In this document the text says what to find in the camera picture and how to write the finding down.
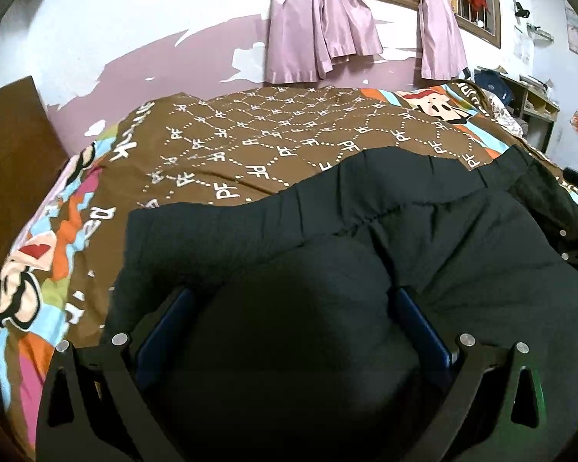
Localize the floral pillow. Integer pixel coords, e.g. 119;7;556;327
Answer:
486;94;529;136

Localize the brown wooden board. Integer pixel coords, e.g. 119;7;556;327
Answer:
0;76;71;270

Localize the brown printed cartoon blanket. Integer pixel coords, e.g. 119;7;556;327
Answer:
0;82;578;444

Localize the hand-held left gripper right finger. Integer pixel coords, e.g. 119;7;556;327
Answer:
391;287;546;462

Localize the wooden shelf unit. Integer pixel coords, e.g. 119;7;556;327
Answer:
498;73;560;152

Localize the wide pink curtain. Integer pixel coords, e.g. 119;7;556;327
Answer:
265;0;383;84

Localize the dark blue bag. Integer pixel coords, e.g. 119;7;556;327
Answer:
474;70;512;105

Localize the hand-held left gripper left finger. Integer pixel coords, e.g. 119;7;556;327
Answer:
35;286;198;462

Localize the dark padded jacket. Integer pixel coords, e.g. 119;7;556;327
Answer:
111;146;578;462

